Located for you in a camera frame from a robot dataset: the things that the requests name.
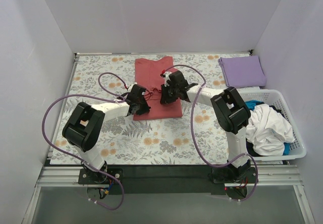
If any red t shirt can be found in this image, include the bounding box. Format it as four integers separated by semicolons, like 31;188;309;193
133;56;183;121

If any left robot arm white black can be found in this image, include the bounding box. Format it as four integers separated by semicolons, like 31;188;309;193
62;84;150;184

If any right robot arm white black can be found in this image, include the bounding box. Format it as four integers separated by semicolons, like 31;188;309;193
160;71;251;182

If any floral patterned table mat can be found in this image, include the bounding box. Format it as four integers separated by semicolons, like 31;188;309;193
50;55;229;164

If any folded purple t shirt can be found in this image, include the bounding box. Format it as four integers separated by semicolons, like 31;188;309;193
218;55;267;88

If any blue t shirt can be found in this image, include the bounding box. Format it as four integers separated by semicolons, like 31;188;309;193
246;100;291;156

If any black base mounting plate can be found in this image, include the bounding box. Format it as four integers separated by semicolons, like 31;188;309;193
78;164;259;197

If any white plastic laundry basket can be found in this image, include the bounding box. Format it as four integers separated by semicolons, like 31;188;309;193
238;88;306;161

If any white t shirt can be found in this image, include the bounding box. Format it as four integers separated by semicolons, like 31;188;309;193
244;104;296;157

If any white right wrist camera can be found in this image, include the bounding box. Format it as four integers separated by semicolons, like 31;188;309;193
160;70;172;87

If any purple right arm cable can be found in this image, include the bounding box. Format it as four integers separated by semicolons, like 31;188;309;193
166;64;258;202

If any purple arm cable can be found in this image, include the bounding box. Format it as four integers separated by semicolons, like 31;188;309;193
41;72;126;211
166;64;258;202

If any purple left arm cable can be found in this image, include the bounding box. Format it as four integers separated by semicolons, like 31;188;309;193
41;72;126;211

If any aluminium frame rail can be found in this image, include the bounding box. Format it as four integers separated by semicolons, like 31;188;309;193
23;164;314;223

